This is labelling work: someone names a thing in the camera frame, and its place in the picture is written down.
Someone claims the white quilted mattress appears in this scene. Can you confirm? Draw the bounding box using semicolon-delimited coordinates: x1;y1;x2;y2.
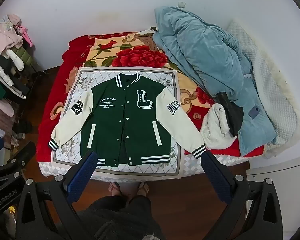
39;152;250;183

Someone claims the person's foot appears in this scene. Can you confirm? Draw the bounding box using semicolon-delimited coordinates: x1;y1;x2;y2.
108;182;122;196
137;182;150;197

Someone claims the red floral blanket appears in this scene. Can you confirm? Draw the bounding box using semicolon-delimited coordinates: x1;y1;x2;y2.
35;29;265;171

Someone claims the white puffer jacket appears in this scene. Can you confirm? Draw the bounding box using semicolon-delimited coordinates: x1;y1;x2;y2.
0;46;25;85

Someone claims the black garment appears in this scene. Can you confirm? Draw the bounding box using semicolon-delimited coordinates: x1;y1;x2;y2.
216;92;244;137

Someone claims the pink jacket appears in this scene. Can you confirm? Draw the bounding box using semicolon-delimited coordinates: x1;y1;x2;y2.
0;14;24;48

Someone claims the white cabinet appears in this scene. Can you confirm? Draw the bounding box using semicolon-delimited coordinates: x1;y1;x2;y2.
246;152;300;183

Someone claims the white floral diamond-pattern cloth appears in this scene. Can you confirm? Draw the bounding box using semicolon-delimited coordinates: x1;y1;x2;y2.
51;66;184;180

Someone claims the light blue quilt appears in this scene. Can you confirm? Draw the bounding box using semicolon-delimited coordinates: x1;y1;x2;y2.
152;5;278;157

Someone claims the white fleece garment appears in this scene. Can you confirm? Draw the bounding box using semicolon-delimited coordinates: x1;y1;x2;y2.
200;103;237;151

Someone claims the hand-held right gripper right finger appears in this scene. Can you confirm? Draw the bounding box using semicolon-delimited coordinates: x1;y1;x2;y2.
201;151;283;240

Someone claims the green and white varsity jacket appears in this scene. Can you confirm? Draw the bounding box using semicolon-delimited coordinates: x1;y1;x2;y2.
48;72;207;167

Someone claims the person's dark fleece clothing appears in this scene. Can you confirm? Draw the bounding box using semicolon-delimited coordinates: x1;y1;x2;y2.
72;194;163;240

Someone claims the person's right foot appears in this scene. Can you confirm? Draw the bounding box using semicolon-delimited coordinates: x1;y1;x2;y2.
137;182;150;197

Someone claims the blue smartphone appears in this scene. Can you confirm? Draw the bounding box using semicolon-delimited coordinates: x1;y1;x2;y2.
248;106;261;119

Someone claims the olive green puffer jacket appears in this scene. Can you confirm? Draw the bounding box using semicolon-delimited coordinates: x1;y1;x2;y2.
15;47;35;67

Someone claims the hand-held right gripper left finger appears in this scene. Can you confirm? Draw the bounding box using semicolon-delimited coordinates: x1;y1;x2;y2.
16;151;98;240

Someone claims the person's left foot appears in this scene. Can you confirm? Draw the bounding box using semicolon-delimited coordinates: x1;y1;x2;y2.
108;182;122;196

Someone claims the white waffle-texture blanket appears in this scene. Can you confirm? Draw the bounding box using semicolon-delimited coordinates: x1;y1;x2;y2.
226;20;300;159

